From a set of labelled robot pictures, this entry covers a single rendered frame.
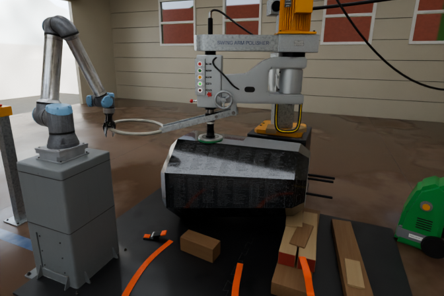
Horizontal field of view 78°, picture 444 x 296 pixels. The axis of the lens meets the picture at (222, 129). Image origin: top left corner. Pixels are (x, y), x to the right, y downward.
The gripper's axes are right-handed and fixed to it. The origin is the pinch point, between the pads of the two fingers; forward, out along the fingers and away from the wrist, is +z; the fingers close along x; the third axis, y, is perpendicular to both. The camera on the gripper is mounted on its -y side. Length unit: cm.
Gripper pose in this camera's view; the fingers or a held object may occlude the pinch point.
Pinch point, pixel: (109, 135)
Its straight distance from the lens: 253.0
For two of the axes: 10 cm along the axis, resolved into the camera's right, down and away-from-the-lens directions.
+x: 8.9, -0.5, 4.6
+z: -0.8, 9.6, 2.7
